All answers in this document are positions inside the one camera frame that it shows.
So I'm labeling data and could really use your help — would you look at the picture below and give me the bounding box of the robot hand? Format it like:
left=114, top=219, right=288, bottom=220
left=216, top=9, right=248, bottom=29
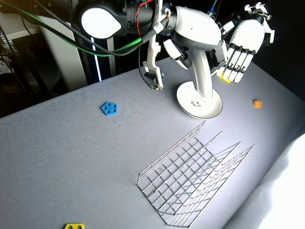
left=218, top=19, right=265, bottom=83
left=163, top=6, right=231, bottom=74

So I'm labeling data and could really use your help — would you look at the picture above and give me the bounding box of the white bowl with dark rim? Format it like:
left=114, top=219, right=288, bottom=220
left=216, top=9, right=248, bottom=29
left=176, top=81, right=224, bottom=119

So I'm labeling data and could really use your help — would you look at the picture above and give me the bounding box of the blue pentagon block with holes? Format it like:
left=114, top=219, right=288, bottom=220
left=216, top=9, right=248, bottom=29
left=100, top=102, right=118, bottom=117

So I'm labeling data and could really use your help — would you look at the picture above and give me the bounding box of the white cabinet with light strip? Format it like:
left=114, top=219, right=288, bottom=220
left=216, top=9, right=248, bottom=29
left=35, top=23, right=118, bottom=93

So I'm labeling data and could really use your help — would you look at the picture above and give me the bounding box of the grey table cloth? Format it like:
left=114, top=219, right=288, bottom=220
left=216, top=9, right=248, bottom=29
left=0, top=57, right=305, bottom=229

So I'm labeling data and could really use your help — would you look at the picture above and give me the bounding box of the red black twisted cable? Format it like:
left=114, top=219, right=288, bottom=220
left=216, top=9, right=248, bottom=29
left=134, top=0, right=154, bottom=36

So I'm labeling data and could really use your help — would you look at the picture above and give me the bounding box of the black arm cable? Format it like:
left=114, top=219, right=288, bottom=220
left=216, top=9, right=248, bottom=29
left=33, top=0, right=158, bottom=57

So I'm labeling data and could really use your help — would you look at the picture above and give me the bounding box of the thick green arm cable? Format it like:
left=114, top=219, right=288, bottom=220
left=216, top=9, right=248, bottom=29
left=0, top=1, right=155, bottom=58

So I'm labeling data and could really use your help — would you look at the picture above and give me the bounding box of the wire dish rack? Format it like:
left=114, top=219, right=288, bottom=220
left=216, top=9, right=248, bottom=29
left=137, top=120, right=255, bottom=227

